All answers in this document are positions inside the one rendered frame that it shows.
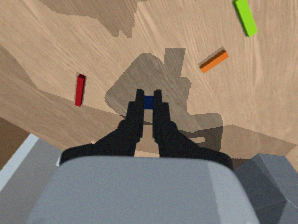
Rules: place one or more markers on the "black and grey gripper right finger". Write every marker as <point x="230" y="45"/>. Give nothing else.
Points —
<point x="174" y="144"/>

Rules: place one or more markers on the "red rod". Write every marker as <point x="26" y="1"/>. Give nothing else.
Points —
<point x="80" y="89"/>

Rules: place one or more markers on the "orange rod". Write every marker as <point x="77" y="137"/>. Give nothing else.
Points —
<point x="219" y="57"/>

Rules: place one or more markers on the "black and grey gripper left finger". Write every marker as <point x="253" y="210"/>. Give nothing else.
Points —
<point x="118" y="142"/>

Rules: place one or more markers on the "lime green rod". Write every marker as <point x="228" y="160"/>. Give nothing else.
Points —
<point x="245" y="17"/>

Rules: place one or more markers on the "blue rod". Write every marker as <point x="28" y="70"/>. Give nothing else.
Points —
<point x="148" y="102"/>

